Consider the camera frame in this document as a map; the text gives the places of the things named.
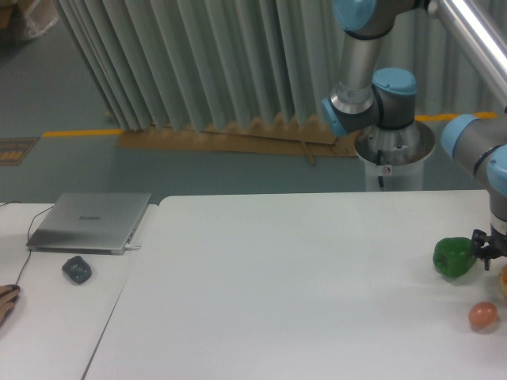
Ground green bell pepper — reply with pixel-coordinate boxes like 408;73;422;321
433;237;477;279

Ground dark grey controller device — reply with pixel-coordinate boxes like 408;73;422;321
62;256;93;285

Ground cardboard boxes in corner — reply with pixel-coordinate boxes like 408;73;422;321
1;0;59;43

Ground black mouse cable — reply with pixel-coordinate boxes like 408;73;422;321
0;200;59;287

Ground brown egg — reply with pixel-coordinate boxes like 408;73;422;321
468;302;497;329

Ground pale green pleated curtain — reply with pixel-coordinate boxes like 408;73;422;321
50;0;507;133

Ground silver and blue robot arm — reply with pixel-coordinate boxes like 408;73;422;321
322;1;506;264

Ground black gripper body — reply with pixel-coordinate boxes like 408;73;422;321
488;231;507;257

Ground orange bread piece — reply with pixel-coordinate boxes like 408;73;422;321
498;265;507;299

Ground person's hand on mouse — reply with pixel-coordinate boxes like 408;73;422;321
0;284;21;324

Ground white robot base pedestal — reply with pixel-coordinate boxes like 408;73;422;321
354;121;435;192

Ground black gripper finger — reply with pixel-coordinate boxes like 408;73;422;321
471;229;491;271

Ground silver closed laptop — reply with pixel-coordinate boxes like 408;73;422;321
27;192;151;254

